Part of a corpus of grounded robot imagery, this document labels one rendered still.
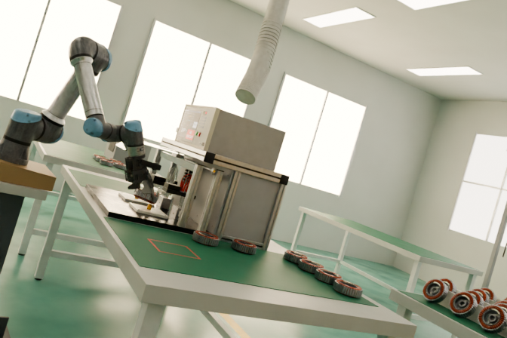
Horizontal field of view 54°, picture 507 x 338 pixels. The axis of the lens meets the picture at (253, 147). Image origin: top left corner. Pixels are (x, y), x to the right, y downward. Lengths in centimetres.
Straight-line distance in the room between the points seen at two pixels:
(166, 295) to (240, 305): 23
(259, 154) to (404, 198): 754
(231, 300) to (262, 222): 92
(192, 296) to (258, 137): 113
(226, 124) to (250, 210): 41
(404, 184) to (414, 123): 115
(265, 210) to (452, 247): 703
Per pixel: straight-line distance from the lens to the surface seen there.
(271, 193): 233
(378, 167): 924
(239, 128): 232
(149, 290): 137
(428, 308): 238
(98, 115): 217
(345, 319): 172
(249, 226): 232
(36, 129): 239
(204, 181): 247
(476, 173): 917
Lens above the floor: 114
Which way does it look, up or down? 1 degrees up
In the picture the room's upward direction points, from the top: 17 degrees clockwise
